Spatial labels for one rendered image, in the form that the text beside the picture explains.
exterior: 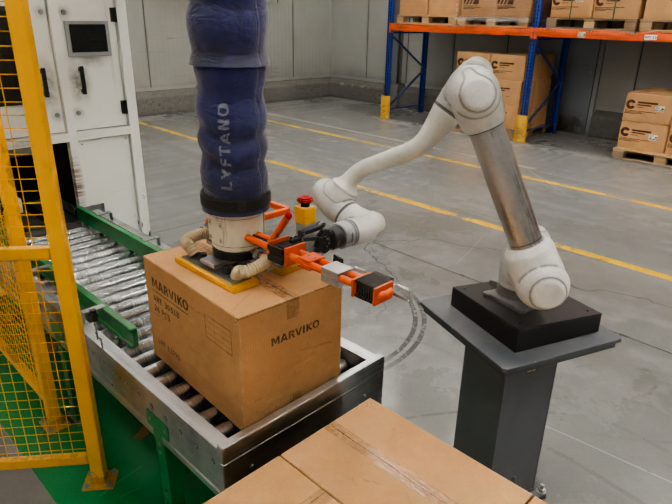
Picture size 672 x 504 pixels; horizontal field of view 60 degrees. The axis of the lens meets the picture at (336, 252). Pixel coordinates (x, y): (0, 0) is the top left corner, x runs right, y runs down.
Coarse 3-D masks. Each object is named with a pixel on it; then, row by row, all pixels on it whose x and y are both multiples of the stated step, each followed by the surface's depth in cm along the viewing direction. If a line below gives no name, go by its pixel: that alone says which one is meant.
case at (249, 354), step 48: (192, 288) 180; (288, 288) 181; (336, 288) 187; (192, 336) 189; (240, 336) 165; (288, 336) 179; (336, 336) 194; (192, 384) 199; (240, 384) 172; (288, 384) 185
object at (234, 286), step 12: (204, 252) 194; (180, 264) 196; (192, 264) 192; (204, 264) 191; (228, 264) 185; (204, 276) 186; (216, 276) 184; (228, 276) 183; (228, 288) 178; (240, 288) 178
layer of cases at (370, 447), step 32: (352, 416) 187; (384, 416) 187; (320, 448) 173; (352, 448) 173; (384, 448) 174; (416, 448) 174; (448, 448) 174; (256, 480) 161; (288, 480) 161; (320, 480) 161; (352, 480) 161; (384, 480) 162; (416, 480) 162; (448, 480) 162; (480, 480) 162
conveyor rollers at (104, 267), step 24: (72, 240) 324; (96, 240) 324; (96, 264) 298; (120, 264) 297; (48, 288) 267; (96, 288) 272; (120, 288) 271; (144, 288) 270; (120, 312) 254; (144, 312) 252; (144, 336) 234; (144, 360) 216; (168, 384) 204; (192, 408) 191; (216, 408) 189
